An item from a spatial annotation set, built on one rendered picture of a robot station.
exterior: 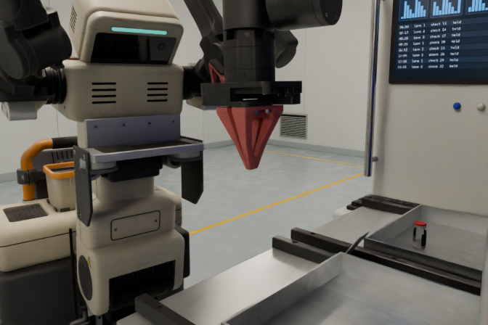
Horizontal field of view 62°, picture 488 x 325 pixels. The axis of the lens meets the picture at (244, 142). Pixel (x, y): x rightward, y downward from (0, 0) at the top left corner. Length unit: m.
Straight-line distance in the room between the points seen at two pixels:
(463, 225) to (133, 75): 0.76
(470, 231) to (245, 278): 0.49
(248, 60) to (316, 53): 6.51
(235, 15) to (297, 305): 0.38
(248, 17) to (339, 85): 6.27
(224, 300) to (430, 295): 0.28
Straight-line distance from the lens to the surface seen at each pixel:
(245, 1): 0.44
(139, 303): 0.58
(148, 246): 1.01
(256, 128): 0.48
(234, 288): 0.63
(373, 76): 1.31
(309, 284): 0.62
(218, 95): 0.45
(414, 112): 1.32
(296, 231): 0.79
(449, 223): 0.96
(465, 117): 1.28
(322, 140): 6.91
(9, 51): 0.79
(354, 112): 6.58
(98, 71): 0.92
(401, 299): 0.64
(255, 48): 0.44
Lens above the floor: 1.18
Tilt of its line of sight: 9 degrees down
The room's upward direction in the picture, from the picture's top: straight up
